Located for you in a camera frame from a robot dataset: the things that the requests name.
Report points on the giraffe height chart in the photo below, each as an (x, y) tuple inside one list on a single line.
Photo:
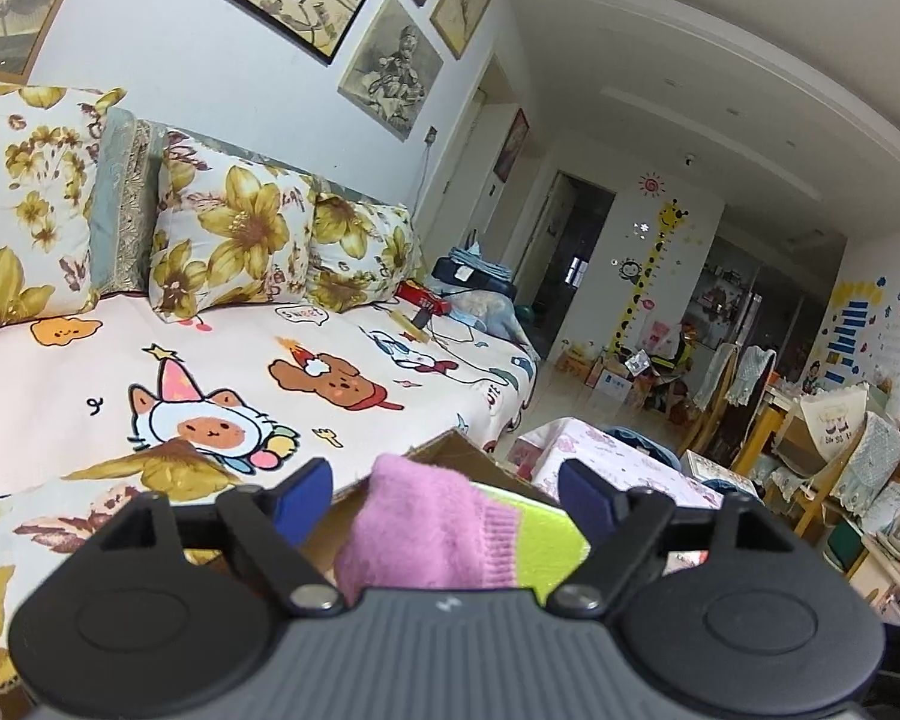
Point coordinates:
[(669, 218)]

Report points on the framed sketch portrait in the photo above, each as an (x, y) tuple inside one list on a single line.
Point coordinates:
[(392, 71)]

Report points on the green striped towel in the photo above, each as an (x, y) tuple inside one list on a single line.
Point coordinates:
[(547, 545)]

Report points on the pink knitted sock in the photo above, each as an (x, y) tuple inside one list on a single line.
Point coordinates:
[(424, 527)]

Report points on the cardboard box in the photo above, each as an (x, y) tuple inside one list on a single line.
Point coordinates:
[(451, 450)]

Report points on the floral sofa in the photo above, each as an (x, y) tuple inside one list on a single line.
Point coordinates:
[(178, 317)]

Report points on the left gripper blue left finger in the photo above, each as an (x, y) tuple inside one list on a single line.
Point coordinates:
[(297, 506)]

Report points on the wooden chair with covers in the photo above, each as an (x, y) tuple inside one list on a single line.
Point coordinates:
[(837, 446)]

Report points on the pink cartoon tablecloth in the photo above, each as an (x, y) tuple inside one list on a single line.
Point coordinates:
[(633, 462)]

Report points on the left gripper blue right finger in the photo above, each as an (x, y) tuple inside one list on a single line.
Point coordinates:
[(595, 506)]

